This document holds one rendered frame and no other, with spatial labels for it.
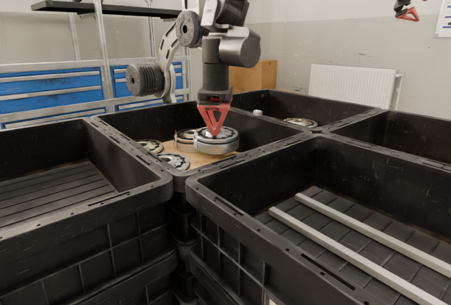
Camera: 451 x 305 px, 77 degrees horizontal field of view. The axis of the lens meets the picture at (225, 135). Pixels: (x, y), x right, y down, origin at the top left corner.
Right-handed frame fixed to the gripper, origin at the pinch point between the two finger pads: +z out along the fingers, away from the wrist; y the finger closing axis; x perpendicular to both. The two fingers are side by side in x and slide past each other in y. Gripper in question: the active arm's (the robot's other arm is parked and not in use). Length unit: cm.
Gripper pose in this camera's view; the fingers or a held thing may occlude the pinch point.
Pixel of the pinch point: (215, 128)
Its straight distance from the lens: 65.0
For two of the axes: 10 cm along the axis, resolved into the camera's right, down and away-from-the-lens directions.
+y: 0.9, -3.4, 9.4
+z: -0.1, 9.4, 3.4
